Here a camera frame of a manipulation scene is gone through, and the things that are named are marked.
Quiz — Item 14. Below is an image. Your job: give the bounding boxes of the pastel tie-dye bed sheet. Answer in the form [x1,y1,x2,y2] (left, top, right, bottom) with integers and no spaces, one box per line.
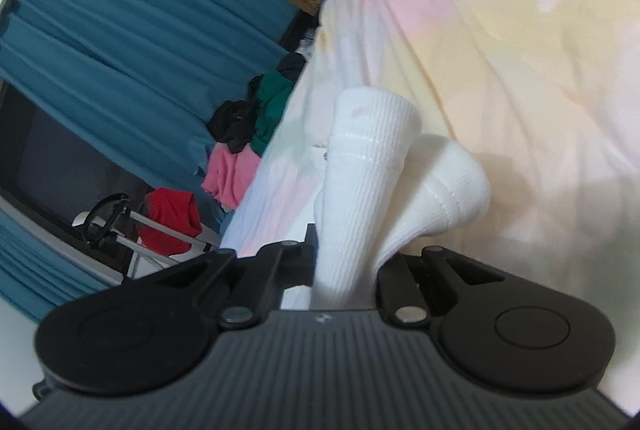
[222,0,639,412]

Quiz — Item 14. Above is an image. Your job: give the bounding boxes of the white sweatpants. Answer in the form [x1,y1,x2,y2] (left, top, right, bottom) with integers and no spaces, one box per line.
[309,88,490,310]

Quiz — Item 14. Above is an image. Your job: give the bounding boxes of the pink garment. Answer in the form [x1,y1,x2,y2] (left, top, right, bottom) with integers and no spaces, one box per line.
[202,143,260,211]

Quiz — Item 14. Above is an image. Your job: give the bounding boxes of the dark window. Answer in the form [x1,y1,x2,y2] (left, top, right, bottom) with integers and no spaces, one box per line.
[1,82,151,231]

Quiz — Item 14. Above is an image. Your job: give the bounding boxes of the blue curtain right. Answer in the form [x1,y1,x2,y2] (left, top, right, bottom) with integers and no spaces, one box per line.
[0,0,321,176]

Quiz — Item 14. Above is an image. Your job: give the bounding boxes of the blue curtain left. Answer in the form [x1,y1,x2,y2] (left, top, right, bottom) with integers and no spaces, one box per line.
[0,212,108,323]

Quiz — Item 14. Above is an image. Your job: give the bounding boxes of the green garment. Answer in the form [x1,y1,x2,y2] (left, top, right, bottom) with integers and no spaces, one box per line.
[250,72,295,156]

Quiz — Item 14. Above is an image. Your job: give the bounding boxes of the black garment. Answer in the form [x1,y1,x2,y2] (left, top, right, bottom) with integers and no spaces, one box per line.
[206,75,262,154]

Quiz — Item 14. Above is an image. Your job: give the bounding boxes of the red garment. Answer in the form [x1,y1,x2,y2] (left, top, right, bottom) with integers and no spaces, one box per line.
[138,187,202,257]

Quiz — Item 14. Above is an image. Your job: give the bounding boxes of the garment steamer stand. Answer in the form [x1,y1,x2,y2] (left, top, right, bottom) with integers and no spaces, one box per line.
[72,193,220,280]

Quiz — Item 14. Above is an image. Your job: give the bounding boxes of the blue curtain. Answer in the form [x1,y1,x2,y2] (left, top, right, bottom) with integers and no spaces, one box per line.
[0,212,108,323]
[0,0,321,176]

